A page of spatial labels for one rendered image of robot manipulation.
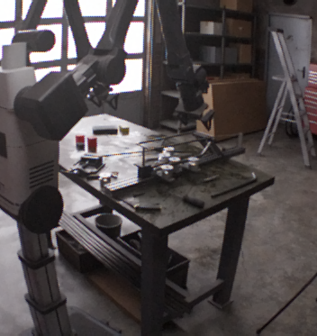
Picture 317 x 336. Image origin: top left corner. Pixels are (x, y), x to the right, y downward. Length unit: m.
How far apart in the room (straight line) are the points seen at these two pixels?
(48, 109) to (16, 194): 0.33
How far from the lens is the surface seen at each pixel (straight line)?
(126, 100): 5.36
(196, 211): 1.48
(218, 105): 5.18
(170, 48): 1.18
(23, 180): 1.02
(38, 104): 0.79
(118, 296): 2.29
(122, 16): 0.96
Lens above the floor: 1.57
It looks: 21 degrees down
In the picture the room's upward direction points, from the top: 2 degrees clockwise
